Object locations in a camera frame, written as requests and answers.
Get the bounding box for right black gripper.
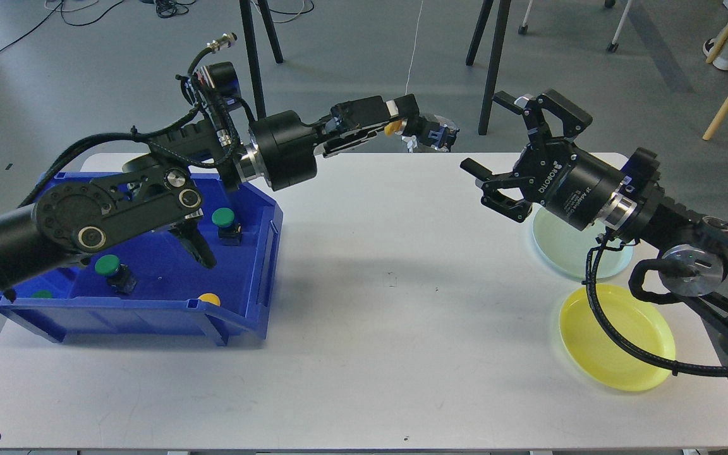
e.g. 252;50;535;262
460;89;631;232

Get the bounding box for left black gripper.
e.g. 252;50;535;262
249;94;420;191

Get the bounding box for yellow push button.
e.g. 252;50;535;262
384;113;460;153

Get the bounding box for green push button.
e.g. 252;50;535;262
95;254;138;296

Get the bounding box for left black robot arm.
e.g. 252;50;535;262
0;33;427;346

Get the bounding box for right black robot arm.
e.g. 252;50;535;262
461;90;728;377

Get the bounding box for light green plate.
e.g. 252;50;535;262
531;209;634;281

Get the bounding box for yellow plate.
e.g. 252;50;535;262
558;283;676;392

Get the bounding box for yellow button at bin front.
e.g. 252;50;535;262
198;292;221;307

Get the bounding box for black tripod legs right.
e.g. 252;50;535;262
465;1;512;136

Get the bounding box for black tripod leg left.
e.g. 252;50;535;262
239;1;284;119

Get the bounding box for blue plastic bin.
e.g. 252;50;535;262
0;173;283;346

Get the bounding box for green button near bin wall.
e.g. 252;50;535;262
210;207;243;246

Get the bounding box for black floor cables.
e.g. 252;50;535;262
0;0;314;102

